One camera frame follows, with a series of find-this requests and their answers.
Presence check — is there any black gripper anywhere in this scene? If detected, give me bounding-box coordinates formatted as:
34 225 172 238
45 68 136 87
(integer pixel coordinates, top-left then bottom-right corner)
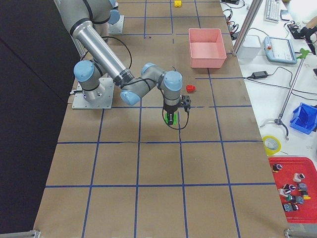
163 104 178 124

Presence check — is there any green toy block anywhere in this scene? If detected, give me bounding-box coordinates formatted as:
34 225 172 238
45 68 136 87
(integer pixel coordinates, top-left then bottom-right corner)
164 112 177 125

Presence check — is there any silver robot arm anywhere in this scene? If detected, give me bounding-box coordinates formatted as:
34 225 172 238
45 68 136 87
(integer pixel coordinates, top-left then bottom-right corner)
59 0 189 127
108 0 120 25

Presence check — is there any pink plastic box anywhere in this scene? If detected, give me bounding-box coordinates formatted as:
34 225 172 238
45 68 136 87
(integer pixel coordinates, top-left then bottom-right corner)
188 28 227 68

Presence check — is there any white square box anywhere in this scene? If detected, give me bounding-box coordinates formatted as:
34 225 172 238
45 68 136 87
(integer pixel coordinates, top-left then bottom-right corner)
237 35 261 59

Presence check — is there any person hand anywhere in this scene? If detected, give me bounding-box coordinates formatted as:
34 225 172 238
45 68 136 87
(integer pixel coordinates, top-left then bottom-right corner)
306 18 317 28

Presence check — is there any red toy block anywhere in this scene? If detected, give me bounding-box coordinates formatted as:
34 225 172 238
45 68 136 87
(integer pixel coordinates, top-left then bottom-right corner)
186 84 196 93

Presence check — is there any brown paper table cover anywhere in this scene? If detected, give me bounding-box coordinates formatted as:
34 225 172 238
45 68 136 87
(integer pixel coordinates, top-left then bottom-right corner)
34 0 287 238

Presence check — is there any black power adapter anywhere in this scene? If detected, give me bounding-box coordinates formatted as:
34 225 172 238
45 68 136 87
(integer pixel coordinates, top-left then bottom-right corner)
251 71 269 79

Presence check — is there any yellow tape roll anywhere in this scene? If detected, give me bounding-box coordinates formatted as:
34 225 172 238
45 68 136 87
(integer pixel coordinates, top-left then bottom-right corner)
263 135 281 156

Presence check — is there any yellow toy block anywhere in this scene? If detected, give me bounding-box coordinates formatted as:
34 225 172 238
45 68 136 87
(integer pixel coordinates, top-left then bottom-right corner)
174 0 182 7

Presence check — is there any teach pendant tablet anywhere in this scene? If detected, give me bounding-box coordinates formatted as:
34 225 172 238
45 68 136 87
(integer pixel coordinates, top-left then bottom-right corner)
264 36 297 64

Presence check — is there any blue plastic bin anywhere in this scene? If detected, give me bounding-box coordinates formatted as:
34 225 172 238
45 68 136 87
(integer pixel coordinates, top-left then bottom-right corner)
290 103 317 135

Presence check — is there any red parts tray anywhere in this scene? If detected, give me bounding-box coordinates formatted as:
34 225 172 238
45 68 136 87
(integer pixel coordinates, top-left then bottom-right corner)
268 156 317 224

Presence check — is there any white keyboard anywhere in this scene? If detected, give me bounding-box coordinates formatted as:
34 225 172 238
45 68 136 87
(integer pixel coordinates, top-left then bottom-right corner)
264 0 281 23

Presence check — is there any black phone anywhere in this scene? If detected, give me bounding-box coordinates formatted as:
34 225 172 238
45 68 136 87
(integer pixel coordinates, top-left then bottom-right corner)
280 9 292 21

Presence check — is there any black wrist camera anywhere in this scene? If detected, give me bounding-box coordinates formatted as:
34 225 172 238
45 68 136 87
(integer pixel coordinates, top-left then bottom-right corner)
180 95 191 113

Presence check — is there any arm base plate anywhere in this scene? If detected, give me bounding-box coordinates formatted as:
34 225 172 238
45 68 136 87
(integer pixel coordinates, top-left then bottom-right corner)
108 15 124 35
72 77 114 110

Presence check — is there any aluminium frame post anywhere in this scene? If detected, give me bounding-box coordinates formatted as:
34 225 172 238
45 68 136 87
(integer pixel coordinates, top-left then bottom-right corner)
232 0 263 56

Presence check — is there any green handled reacher grabber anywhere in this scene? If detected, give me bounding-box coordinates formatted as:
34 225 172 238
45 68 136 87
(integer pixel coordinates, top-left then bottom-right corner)
260 48 310 140

